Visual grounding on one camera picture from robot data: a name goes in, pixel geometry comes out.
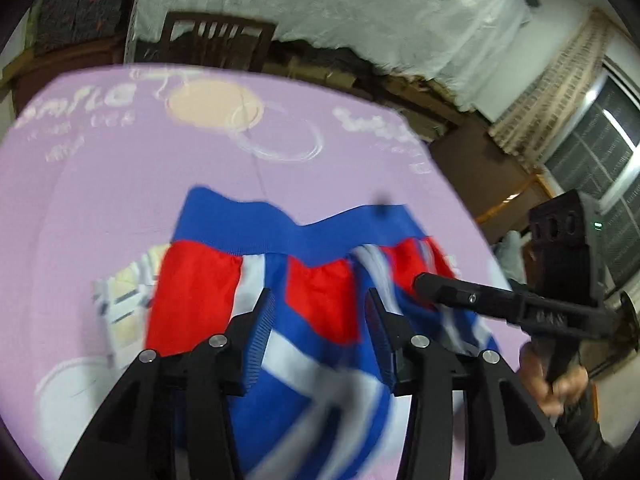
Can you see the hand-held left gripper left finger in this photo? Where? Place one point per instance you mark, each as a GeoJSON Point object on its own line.
{"type": "Point", "coordinates": [257, 340]}

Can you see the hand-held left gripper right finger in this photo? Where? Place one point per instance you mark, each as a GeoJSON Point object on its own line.
{"type": "Point", "coordinates": [382, 340]}

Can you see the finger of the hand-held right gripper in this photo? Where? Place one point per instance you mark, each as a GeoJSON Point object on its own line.
{"type": "Point", "coordinates": [465, 295]}

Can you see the blue red white zip hoodie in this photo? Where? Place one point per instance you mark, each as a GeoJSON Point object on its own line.
{"type": "Point", "coordinates": [320, 240]}

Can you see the person's right forearm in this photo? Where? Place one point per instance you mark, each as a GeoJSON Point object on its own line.
{"type": "Point", "coordinates": [585, 440]}

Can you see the person's right hand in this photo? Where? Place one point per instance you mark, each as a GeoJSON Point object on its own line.
{"type": "Point", "coordinates": [535, 377]}

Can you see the window with grid screen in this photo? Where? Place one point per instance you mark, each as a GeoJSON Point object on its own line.
{"type": "Point", "coordinates": [590, 160]}

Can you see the checked curtain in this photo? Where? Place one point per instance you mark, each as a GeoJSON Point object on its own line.
{"type": "Point", "coordinates": [555, 100]}

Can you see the wooden shelf with planks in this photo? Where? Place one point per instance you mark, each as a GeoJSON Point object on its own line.
{"type": "Point", "coordinates": [415, 95]}

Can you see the pink printed blanket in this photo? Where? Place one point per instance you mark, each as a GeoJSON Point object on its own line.
{"type": "Point", "coordinates": [100, 185]}

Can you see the white lace cloth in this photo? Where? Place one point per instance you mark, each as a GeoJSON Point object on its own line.
{"type": "Point", "coordinates": [350, 10]}

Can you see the dark wooden chair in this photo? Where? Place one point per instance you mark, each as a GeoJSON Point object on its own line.
{"type": "Point", "coordinates": [220, 20]}

